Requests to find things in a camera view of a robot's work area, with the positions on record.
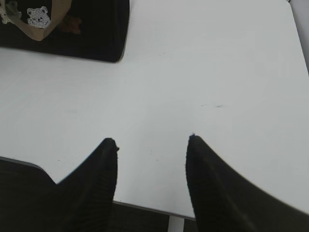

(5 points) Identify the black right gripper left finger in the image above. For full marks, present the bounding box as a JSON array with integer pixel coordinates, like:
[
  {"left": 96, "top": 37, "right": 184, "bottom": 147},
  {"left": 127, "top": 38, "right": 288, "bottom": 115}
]
[{"left": 44, "top": 138, "right": 119, "bottom": 232}]

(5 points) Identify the black tote bag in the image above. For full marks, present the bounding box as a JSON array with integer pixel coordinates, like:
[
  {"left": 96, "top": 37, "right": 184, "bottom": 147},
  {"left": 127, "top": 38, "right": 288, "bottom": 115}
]
[{"left": 0, "top": 0, "right": 130, "bottom": 63}]

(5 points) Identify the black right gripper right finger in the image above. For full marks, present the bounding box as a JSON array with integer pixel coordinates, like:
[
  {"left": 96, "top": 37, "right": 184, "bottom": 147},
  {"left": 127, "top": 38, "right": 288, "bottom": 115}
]
[{"left": 185, "top": 134, "right": 309, "bottom": 232}]

